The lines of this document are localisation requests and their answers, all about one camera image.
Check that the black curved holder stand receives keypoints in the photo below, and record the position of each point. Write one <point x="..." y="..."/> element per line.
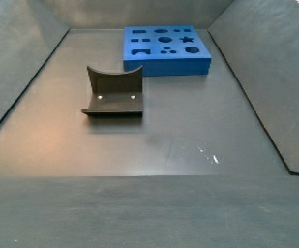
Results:
<point x="116" y="93"/>

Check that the blue shape sorter block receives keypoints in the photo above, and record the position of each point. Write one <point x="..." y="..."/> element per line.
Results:
<point x="167" y="50"/>

